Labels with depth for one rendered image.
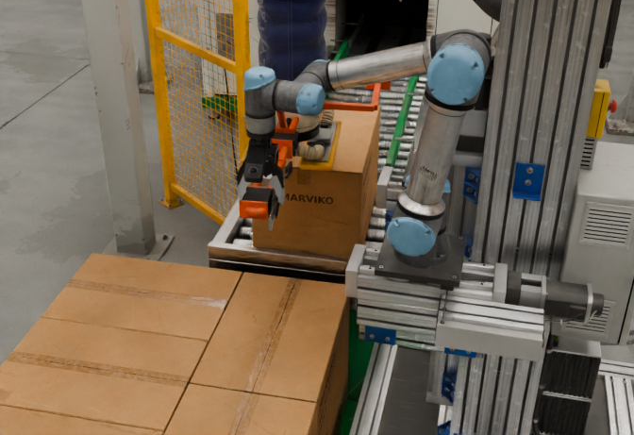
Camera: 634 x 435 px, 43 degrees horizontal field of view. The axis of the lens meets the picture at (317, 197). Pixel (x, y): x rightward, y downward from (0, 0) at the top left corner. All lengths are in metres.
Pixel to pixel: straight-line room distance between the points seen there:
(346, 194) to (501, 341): 0.94
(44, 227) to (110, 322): 1.73
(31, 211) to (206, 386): 2.34
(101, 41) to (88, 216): 1.21
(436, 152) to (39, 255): 2.77
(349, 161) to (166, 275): 0.78
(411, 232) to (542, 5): 0.62
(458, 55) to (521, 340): 0.76
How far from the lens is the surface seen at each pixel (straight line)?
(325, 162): 2.50
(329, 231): 2.89
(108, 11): 3.56
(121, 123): 3.74
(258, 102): 1.92
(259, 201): 2.03
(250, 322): 2.72
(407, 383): 3.00
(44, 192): 4.80
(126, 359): 2.64
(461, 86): 1.73
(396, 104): 4.37
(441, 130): 1.80
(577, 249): 2.25
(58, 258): 4.18
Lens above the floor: 2.24
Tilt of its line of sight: 30 degrees down
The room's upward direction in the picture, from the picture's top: straight up
